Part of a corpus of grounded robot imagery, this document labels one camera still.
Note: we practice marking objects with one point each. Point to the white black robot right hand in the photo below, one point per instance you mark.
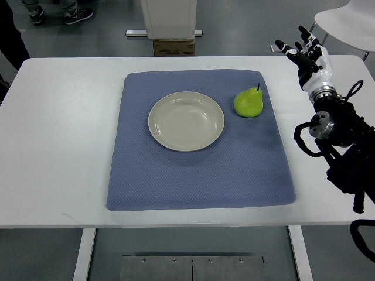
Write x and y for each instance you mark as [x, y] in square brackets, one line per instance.
[315, 69]

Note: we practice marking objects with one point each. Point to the green pear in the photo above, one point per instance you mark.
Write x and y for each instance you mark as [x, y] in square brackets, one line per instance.
[249, 103]

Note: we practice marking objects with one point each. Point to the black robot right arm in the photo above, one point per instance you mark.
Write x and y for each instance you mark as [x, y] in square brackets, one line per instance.
[343, 138]

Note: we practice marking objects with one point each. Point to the small grey floor plate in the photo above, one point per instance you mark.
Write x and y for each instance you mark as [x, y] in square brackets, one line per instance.
[274, 48]

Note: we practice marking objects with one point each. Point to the beige round plate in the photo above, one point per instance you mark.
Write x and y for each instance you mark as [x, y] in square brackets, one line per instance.
[186, 121]

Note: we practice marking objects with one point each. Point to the metal floor plate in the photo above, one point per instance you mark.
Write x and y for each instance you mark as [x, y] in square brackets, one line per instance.
[192, 268]

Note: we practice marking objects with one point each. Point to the white chair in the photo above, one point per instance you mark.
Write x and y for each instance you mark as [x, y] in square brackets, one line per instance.
[352, 24]

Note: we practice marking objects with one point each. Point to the blue woven mat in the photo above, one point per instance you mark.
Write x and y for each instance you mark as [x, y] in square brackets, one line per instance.
[245, 167]

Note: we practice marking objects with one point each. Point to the cardboard box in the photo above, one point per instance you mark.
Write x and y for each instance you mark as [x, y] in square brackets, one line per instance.
[174, 48]

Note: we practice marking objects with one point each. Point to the right dark sneaker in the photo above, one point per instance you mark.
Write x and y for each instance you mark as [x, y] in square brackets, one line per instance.
[80, 14]

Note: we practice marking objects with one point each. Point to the dark sneaker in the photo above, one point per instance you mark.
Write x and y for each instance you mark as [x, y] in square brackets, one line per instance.
[80, 14]
[36, 15]

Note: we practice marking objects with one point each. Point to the left dark sneaker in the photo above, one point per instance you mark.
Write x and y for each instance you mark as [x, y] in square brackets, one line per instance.
[36, 15]

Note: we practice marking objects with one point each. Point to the white pedestal column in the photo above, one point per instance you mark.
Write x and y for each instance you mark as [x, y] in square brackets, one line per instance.
[168, 20]

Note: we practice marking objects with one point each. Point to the white table frame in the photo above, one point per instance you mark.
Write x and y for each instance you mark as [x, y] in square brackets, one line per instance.
[302, 264]

